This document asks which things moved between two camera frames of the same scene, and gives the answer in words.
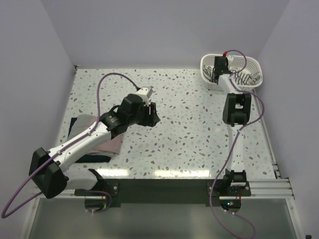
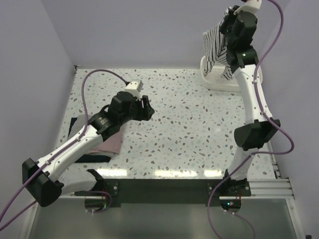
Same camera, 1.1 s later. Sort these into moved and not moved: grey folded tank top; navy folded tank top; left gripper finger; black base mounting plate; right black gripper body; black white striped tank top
Moved: right black gripper body; black white striped tank top; left gripper finger
Not moved: grey folded tank top; black base mounting plate; navy folded tank top
